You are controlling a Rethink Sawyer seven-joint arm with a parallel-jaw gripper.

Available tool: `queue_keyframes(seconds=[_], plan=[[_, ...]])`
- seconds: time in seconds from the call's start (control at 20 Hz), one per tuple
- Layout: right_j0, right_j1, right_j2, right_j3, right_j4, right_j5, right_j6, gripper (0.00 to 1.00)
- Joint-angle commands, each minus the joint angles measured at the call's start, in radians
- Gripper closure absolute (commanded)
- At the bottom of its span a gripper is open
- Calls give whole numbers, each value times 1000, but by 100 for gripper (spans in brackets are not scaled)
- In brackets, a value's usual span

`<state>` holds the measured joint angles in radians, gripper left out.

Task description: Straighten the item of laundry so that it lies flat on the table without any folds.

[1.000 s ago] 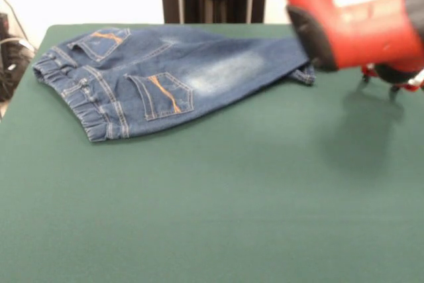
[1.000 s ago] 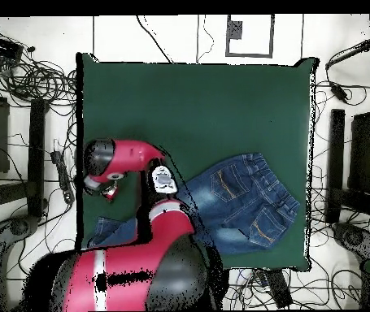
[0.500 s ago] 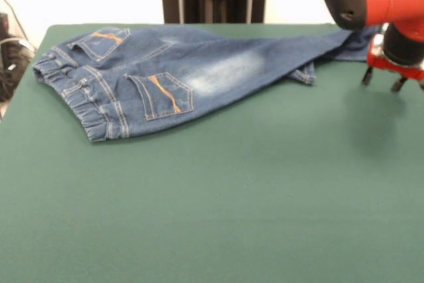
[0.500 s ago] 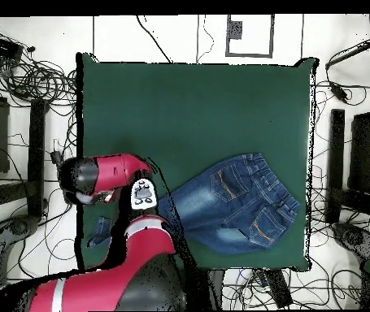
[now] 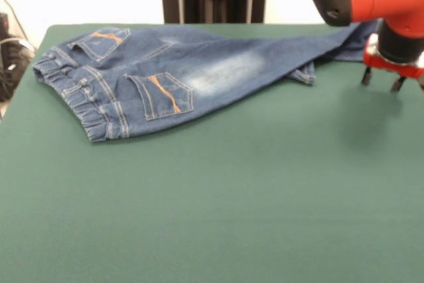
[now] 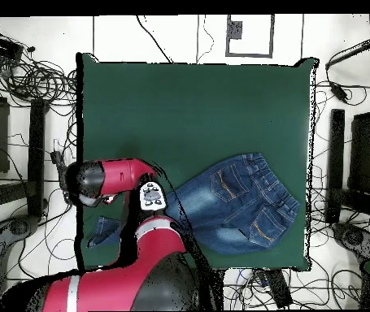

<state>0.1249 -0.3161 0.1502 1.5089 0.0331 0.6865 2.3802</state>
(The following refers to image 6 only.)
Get blue denim jeans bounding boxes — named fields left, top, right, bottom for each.
left=86, top=152, right=301, bottom=255

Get dark green table cloth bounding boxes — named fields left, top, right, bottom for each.
left=75, top=52, right=319, bottom=274

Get black power strip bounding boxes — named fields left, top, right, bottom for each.
left=50, top=149, right=76, bottom=205

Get black stand bar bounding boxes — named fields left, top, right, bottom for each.
left=325, top=108, right=346, bottom=224
left=27, top=97, right=48, bottom=218

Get black floor box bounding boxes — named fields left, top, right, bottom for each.
left=262, top=268, right=293, bottom=309

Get dark grey square plate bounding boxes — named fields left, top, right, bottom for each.
left=226, top=19, right=243, bottom=41

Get black power adapter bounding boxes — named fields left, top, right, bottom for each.
left=329, top=80, right=349, bottom=102

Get black electronics box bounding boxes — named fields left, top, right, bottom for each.
left=0, top=33, right=24, bottom=61

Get long black cable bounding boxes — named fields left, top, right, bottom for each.
left=135, top=15, right=174, bottom=64

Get grey square floor frame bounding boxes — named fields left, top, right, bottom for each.
left=225, top=14, right=276, bottom=59

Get tangled black cable bundle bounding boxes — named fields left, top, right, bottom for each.
left=0, top=48, right=78, bottom=108
left=223, top=268, right=363, bottom=310

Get black rod with cable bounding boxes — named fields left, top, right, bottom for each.
left=324, top=37, right=370, bottom=71

